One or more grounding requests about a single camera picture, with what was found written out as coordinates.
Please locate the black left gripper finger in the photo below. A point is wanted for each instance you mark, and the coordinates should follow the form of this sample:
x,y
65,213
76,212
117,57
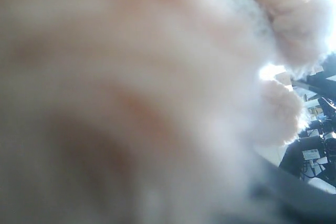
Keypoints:
x,y
256,191

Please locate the plush teddy bear striped sweater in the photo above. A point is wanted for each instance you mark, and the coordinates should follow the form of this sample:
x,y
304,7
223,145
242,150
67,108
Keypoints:
x,y
110,109

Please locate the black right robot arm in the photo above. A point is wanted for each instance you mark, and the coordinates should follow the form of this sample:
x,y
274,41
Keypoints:
x,y
312,154

